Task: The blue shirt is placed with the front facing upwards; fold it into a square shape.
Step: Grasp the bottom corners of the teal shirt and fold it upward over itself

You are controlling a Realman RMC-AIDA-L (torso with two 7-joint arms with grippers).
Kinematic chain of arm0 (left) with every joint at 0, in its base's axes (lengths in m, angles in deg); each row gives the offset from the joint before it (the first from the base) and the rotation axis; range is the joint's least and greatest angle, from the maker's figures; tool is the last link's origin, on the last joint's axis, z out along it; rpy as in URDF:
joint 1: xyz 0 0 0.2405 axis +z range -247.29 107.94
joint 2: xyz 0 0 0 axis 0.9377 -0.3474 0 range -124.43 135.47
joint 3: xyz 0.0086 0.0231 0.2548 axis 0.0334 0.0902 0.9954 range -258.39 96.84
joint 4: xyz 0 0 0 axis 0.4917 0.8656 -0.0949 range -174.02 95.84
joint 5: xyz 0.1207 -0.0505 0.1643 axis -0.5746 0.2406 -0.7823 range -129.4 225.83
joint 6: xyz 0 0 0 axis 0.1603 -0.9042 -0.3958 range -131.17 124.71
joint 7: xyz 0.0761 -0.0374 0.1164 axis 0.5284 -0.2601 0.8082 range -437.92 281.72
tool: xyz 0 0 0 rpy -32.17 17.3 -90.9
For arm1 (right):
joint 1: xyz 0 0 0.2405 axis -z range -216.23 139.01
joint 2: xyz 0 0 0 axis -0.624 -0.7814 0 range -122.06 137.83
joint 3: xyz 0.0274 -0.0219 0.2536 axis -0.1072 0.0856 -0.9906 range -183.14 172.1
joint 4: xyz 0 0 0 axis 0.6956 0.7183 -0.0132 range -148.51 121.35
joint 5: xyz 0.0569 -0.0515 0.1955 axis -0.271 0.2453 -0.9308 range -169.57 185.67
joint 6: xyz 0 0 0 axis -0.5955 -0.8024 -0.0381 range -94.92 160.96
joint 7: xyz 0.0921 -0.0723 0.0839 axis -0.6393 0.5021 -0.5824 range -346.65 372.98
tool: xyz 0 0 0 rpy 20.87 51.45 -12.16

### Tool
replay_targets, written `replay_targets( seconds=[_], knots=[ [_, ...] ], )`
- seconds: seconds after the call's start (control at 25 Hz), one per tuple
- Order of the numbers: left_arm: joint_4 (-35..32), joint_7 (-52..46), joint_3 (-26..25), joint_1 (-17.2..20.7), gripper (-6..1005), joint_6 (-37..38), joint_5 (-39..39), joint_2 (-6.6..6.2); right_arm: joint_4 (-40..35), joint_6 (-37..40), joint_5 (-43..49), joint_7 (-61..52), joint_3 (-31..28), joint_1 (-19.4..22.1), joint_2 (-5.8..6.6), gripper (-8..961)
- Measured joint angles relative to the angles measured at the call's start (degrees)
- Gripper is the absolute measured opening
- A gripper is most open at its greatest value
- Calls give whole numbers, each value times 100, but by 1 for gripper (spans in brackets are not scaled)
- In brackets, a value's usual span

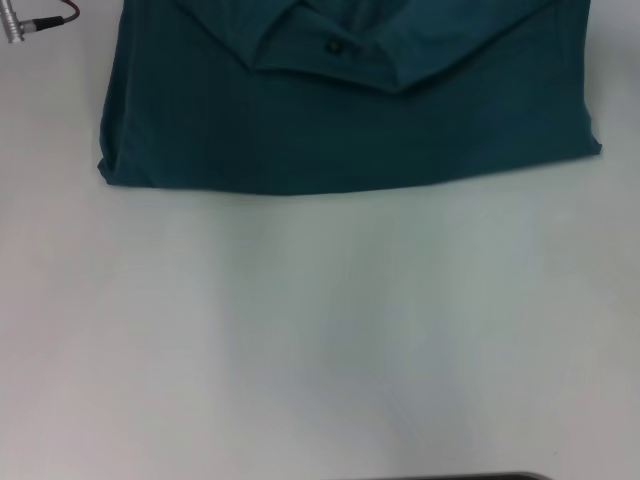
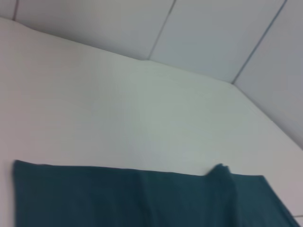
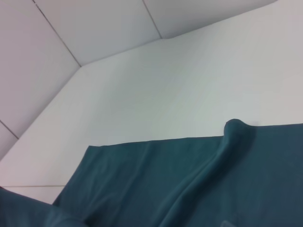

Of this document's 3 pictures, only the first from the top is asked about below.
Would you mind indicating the teal t-shirt with FREE print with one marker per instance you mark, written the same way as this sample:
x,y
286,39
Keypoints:
x,y
350,125

